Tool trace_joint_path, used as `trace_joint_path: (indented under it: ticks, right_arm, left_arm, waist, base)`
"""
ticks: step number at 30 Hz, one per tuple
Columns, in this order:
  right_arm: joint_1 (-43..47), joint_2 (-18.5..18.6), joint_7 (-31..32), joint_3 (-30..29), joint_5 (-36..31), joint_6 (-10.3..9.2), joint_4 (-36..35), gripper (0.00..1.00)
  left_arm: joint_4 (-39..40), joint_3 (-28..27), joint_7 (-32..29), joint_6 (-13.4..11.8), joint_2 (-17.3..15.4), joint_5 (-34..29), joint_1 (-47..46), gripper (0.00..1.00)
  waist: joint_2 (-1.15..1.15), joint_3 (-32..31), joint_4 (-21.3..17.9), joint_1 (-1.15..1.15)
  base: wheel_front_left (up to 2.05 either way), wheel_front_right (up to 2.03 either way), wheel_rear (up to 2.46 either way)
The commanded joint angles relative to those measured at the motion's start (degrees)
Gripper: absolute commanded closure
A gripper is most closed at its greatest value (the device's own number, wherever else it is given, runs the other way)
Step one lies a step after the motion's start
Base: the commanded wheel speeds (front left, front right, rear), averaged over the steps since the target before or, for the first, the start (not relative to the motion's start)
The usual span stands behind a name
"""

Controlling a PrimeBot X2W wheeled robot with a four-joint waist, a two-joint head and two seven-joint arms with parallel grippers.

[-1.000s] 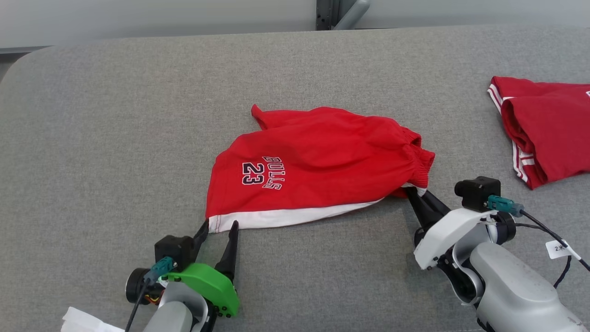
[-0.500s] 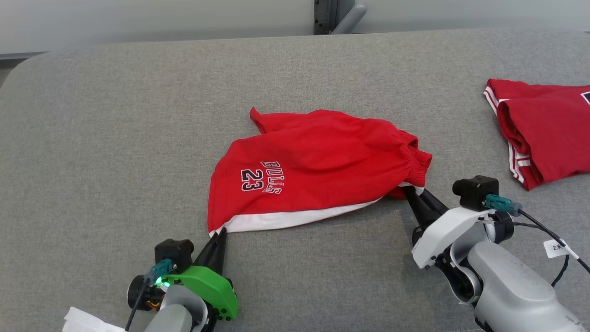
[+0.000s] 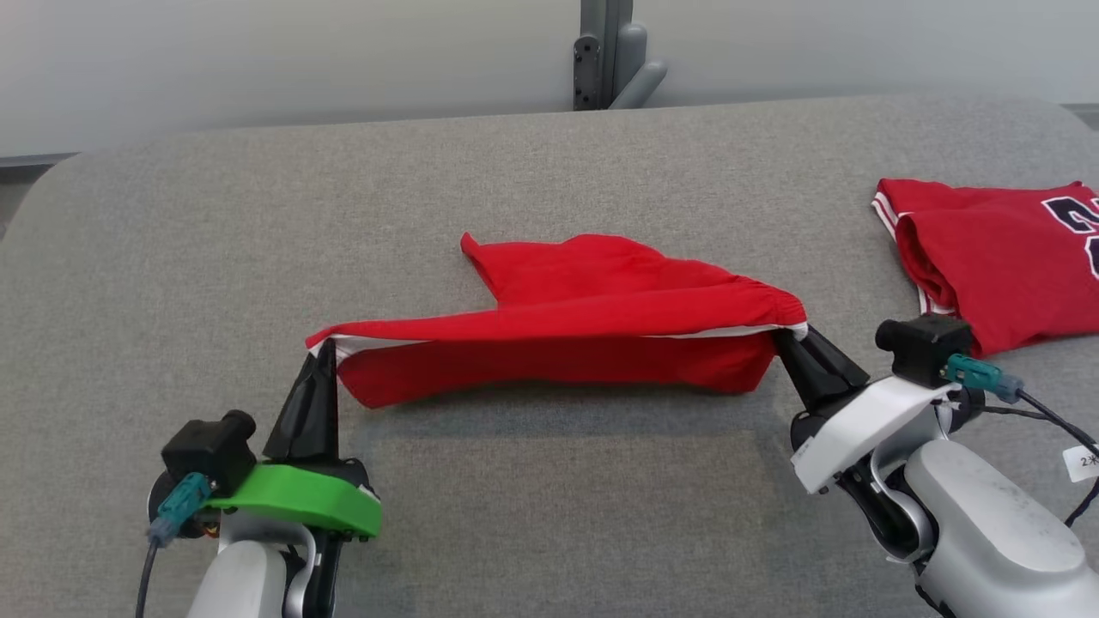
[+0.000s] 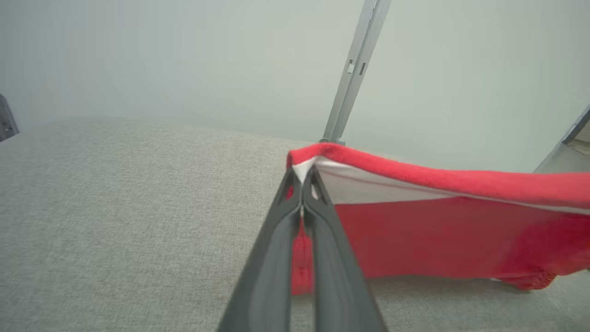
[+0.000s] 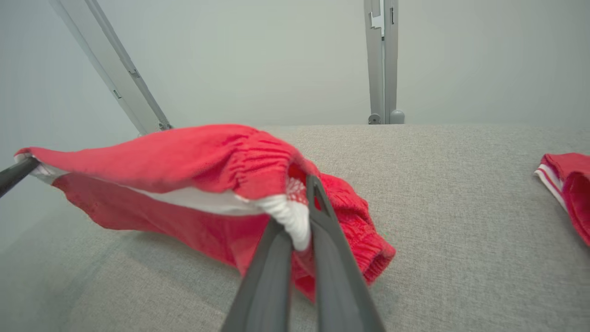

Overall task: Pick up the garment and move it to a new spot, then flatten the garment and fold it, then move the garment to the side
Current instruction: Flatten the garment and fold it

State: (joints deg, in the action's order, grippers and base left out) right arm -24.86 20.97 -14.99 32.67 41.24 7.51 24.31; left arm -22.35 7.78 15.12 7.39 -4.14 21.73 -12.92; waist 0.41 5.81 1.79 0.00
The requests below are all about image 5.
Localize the grey metal vertical post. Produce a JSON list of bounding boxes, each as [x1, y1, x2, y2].
[[363, 0, 406, 125]]

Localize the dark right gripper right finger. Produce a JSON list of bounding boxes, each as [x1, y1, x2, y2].
[[306, 175, 386, 332]]

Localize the grey metal diagonal strut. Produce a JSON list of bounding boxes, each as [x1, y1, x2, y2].
[[48, 0, 174, 136]]

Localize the red shorts with white trim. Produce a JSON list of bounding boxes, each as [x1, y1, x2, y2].
[[13, 123, 397, 303]]

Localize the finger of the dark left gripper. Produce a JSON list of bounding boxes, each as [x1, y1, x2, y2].
[[0, 156, 40, 199]]

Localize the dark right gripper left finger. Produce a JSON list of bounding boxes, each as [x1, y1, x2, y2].
[[221, 216, 295, 332]]

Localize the red white striped t-shirt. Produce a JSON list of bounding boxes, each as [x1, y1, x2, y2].
[[533, 152, 590, 248]]

